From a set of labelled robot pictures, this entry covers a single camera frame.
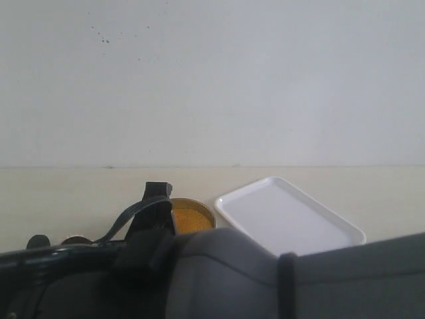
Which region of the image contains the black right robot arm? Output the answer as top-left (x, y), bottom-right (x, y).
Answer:
top-left (1, 229), bottom-right (424, 318)

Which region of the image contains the steel bowl of yellow millet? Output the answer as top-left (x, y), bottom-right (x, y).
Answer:
top-left (171, 198), bottom-right (216, 234)

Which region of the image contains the white plastic tray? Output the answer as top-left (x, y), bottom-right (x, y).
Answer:
top-left (214, 177), bottom-right (367, 255)

